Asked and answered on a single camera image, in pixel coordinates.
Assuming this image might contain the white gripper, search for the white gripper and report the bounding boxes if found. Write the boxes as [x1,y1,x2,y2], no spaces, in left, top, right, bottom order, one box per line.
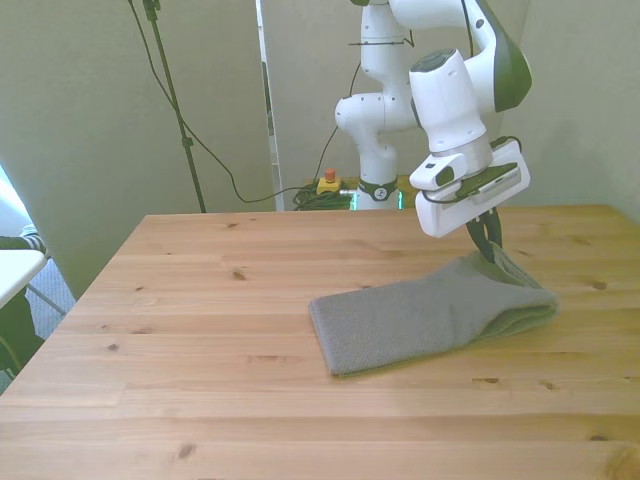
[414,138,532,264]

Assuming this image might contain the grey towel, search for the grey towel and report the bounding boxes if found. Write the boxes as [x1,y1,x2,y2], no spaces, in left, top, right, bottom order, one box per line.
[308,240,559,379]

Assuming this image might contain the yellow emergency stop button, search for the yellow emergency stop button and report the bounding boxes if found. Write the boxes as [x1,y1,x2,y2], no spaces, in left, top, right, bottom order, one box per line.
[316,168,343,197]

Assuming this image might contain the white partition edge strip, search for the white partition edge strip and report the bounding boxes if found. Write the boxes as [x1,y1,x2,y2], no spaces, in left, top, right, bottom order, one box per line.
[255,0,286,212]

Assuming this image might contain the white side table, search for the white side table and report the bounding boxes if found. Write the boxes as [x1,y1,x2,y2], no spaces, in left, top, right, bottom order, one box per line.
[0,248,67,317]

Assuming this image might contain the dark trouser leg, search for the dark trouser leg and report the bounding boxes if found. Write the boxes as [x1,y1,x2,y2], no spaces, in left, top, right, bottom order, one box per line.
[0,288,47,379]

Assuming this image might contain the dark wrist camera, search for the dark wrist camera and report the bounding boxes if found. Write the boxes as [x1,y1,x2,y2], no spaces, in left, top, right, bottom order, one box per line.
[448,160,520,204]

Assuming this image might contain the coiled green cable bundle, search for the coiled green cable bundle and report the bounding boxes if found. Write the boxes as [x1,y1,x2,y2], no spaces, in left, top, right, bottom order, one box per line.
[291,181,362,212]

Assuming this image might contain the black camera stand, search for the black camera stand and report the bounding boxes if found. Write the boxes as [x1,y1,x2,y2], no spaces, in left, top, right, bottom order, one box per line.
[141,0,208,214]

